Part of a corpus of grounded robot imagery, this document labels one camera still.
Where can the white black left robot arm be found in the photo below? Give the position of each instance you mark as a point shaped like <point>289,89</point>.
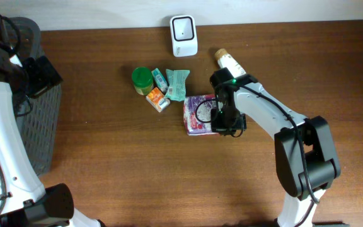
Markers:
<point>24,200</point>

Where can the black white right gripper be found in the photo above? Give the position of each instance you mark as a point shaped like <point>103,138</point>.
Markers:
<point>217,126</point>

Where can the red purple tissue pack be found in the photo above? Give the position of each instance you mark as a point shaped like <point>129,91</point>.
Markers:
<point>196,114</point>

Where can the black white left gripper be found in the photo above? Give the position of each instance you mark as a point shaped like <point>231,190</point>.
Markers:
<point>36,67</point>

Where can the teal wet wipes pack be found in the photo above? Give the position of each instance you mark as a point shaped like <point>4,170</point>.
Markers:
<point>176,90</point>

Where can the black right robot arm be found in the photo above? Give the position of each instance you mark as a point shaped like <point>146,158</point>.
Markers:
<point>306,160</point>

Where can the grey plastic mesh basket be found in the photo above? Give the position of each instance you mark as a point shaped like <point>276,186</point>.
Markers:
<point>37,103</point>

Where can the orange tissue pack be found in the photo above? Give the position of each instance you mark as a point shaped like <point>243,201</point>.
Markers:
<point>158,100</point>

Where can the small green tissue pack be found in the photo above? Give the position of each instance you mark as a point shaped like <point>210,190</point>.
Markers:
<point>160,80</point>

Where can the white pouch with cork cap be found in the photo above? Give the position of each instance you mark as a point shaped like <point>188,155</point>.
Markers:
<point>225,60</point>

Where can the green cup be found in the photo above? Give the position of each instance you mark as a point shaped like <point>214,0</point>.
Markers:
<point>142,79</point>

